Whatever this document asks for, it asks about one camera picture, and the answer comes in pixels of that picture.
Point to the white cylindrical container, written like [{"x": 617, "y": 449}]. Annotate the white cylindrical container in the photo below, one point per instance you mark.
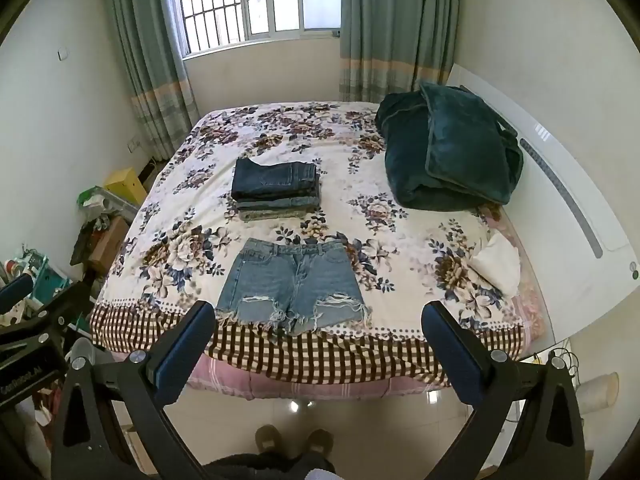
[{"x": 595, "y": 392}]

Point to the green and white plastic bag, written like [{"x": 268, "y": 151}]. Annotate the green and white plastic bag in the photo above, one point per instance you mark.
[{"x": 100, "y": 202}]

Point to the wall power outlet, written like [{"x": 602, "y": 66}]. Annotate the wall power outlet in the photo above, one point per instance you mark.
[{"x": 133, "y": 146}]

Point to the dark blue folded jeans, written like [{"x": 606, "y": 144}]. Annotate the dark blue folded jeans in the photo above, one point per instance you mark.
[{"x": 275, "y": 177}]

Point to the brown cardboard box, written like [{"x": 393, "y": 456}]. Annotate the brown cardboard box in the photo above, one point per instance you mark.
[{"x": 107, "y": 245}]

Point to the barred window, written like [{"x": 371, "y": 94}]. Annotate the barred window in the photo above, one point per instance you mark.
[{"x": 260, "y": 0}]

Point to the bed with floral sheet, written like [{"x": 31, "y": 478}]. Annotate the bed with floral sheet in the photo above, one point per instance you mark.
[{"x": 410, "y": 240}]

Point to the yellow box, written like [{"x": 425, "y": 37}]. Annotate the yellow box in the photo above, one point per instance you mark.
[{"x": 126, "y": 185}]

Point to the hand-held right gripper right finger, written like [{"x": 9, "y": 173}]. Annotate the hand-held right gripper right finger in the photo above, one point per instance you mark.
[{"x": 451, "y": 356}]

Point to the white wall switch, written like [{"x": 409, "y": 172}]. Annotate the white wall switch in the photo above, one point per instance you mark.
[{"x": 62, "y": 54}]

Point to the light blue frayed denim shorts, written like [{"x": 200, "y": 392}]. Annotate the light blue frayed denim shorts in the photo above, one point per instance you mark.
[{"x": 295, "y": 285}]

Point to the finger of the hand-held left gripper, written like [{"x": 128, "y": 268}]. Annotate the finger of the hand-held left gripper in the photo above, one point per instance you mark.
[{"x": 17, "y": 288}]

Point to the person's right slipper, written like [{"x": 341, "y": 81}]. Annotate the person's right slipper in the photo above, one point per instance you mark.
[{"x": 320, "y": 442}]

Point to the person's dark trouser legs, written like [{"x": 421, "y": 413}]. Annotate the person's dark trouser legs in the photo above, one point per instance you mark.
[{"x": 265, "y": 467}]

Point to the white bed headboard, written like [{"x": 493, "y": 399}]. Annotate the white bed headboard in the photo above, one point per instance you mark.
[{"x": 575, "y": 220}]

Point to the person's slipper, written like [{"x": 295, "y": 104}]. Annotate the person's slipper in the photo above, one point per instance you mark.
[
  {"x": 320, "y": 442},
  {"x": 268, "y": 439}
]

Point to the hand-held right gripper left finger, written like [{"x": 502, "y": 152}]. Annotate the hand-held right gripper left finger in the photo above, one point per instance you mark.
[{"x": 184, "y": 352}]

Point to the teal and white box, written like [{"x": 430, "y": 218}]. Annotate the teal and white box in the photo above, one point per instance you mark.
[{"x": 50, "y": 275}]

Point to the green striped curtain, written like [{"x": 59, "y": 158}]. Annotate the green striped curtain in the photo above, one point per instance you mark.
[
  {"x": 395, "y": 25},
  {"x": 150, "y": 60}
]

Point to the person's left slipper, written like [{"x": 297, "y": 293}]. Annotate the person's left slipper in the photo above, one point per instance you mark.
[{"x": 268, "y": 439}]

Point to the dark green folded quilt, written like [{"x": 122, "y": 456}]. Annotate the dark green folded quilt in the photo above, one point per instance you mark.
[{"x": 450, "y": 150}]

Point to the pale grey-green folded pants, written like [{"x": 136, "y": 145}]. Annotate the pale grey-green folded pants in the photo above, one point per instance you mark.
[{"x": 270, "y": 214}]

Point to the white crumpled cloth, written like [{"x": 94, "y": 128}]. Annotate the white crumpled cloth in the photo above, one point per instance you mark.
[{"x": 497, "y": 265}]

